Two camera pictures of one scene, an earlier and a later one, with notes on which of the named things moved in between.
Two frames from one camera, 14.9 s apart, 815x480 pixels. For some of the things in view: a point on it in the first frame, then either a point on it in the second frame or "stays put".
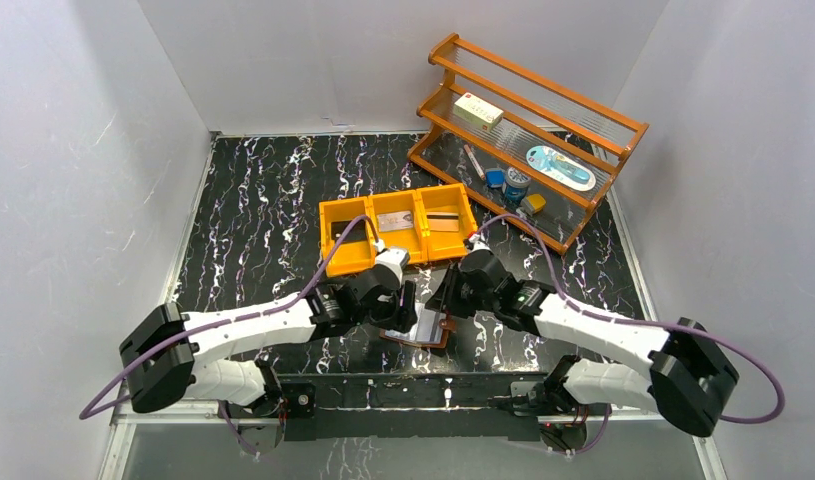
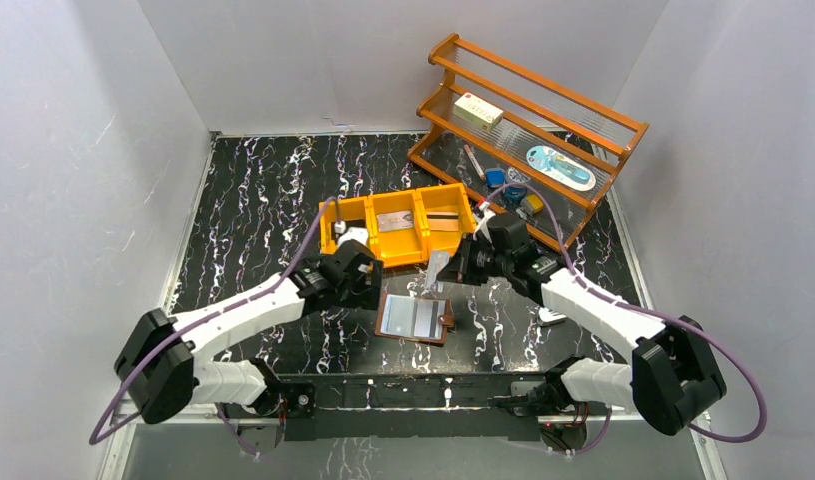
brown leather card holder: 430,331 stays put
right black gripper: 451,300 to 465,266
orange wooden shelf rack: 529,153 stays put
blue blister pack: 560,169 stays put
